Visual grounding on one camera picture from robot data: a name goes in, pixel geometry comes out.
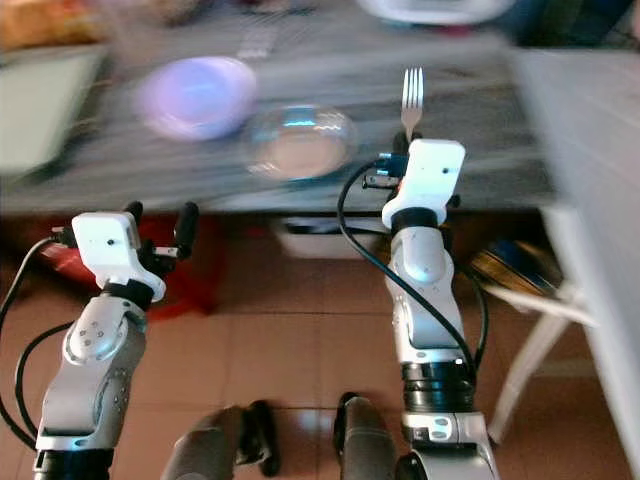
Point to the silver metal fork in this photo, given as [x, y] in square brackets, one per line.
[412, 100]

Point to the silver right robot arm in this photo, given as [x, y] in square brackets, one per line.
[425, 310]

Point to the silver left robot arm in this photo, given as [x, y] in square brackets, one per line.
[85, 370]

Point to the red plastic stool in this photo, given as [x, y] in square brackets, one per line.
[195, 280]

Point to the clear glass bowl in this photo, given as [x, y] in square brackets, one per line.
[300, 142]

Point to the white plastic box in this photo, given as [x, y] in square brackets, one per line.
[315, 240]

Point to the purple plastic bowl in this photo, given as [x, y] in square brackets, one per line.
[195, 96]

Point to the pale green tray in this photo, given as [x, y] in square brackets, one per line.
[48, 110]

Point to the white round appliance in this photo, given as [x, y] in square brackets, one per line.
[435, 8]

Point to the yellow blue round container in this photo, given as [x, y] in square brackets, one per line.
[515, 265]

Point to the white folding chair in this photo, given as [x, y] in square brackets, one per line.
[590, 200]

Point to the grey left robot leg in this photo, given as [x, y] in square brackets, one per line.
[210, 445]

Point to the grey robot leg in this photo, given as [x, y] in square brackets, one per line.
[370, 440]
[210, 445]

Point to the orange brown food bag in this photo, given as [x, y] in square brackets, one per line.
[45, 22]

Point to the grey right robot leg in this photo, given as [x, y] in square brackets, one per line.
[370, 440]

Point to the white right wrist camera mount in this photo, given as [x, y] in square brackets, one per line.
[428, 178]

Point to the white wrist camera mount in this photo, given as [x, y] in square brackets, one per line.
[428, 178]
[105, 245]

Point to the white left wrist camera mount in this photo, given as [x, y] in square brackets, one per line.
[105, 245]

